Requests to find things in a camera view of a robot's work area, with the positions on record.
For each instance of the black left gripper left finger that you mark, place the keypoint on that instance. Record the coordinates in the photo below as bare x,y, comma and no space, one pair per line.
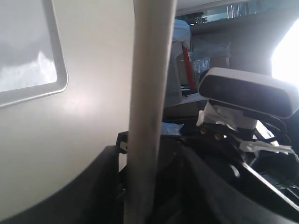
89,199

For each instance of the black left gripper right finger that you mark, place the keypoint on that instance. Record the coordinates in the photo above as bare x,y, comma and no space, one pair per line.
212,185

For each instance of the white drumstick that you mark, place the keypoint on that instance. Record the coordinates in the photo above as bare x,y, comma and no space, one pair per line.
154,21

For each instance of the white plastic tray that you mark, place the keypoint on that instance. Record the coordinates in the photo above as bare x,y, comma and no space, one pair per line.
31,60

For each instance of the cluttered background shelf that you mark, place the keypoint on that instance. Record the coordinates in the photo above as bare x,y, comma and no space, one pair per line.
238,44

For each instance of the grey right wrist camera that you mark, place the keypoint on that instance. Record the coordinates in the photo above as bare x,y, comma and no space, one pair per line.
250,91

